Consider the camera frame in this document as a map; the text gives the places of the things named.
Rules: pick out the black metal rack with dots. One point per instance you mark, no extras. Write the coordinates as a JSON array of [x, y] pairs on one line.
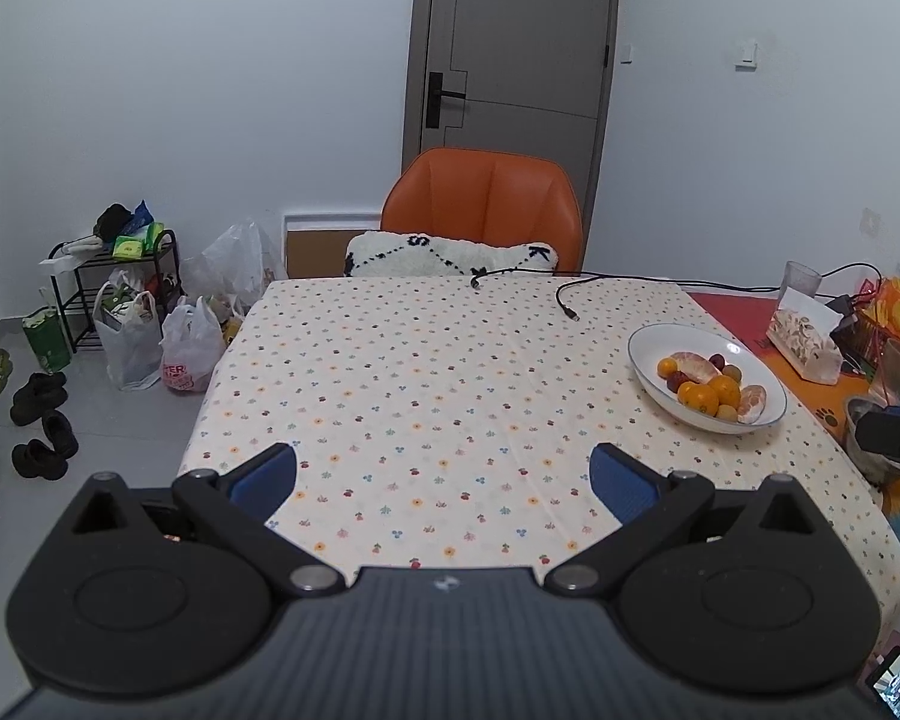
[[172, 262]]

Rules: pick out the small peeled pomelo segment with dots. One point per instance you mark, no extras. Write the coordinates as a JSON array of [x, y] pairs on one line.
[[751, 403]]

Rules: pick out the yellow plastic bag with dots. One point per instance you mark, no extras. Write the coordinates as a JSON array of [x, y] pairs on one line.
[[232, 322]]

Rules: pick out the brown longan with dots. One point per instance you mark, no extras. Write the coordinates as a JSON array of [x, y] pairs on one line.
[[733, 373], [726, 412]]

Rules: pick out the clear drinking glass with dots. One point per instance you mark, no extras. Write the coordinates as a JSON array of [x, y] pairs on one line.
[[799, 277]]

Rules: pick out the grey door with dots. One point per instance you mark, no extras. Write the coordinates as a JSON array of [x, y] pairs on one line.
[[525, 15]]

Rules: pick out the orange leather chair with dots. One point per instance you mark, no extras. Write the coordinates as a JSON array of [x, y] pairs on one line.
[[480, 195]]

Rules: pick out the translucent plastic bag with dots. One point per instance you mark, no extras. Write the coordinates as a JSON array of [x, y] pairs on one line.
[[232, 255]]

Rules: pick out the black shoe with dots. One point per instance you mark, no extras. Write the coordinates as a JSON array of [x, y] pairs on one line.
[[37, 461], [37, 397], [61, 435]]

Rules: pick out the green box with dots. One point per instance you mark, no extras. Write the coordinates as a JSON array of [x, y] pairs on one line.
[[45, 337]]

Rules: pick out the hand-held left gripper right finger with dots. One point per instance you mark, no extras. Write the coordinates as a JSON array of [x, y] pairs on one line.
[[622, 484]]

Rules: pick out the patterned tissue box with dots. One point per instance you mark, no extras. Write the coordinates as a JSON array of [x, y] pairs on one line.
[[802, 345]]

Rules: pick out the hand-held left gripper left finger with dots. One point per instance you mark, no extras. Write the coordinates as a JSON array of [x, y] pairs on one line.
[[266, 481]]

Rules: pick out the large white wall switch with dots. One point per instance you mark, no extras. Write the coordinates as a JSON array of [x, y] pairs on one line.
[[746, 52]]

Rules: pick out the blue bag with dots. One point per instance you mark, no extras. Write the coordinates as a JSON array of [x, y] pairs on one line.
[[142, 216]]

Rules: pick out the white plate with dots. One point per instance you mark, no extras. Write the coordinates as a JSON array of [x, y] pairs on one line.
[[649, 345]]

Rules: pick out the black cloth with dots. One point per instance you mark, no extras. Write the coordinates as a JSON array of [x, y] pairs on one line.
[[112, 221]]

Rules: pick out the brown cardboard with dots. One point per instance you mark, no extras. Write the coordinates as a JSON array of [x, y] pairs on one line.
[[315, 255]]

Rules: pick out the white fluffy cushion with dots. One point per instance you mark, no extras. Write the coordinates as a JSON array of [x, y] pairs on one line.
[[420, 255]]

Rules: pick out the red orange table mat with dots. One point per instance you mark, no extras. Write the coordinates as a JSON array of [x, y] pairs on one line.
[[735, 315]]

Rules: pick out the black power adapter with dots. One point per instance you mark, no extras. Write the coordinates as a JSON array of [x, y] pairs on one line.
[[842, 307]]

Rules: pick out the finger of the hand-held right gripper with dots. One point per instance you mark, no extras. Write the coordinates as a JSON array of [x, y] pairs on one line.
[[896, 431]]

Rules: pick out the large peeled pomelo segment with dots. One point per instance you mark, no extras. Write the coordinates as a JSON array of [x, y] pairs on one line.
[[696, 367]]

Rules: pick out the green packet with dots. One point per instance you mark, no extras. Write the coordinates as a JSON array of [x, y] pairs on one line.
[[131, 244]]

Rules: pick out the white full plastic bag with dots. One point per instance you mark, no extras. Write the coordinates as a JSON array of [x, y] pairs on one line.
[[124, 330]]

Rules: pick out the small yellow tomato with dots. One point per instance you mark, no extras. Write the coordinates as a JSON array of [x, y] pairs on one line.
[[667, 367]]

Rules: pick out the metal bowl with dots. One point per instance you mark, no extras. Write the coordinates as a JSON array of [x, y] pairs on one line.
[[870, 465]]

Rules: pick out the orange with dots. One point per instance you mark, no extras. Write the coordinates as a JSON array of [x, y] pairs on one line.
[[694, 396], [724, 388]]

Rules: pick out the white red-print plastic bag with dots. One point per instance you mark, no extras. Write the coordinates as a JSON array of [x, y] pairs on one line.
[[191, 349]]

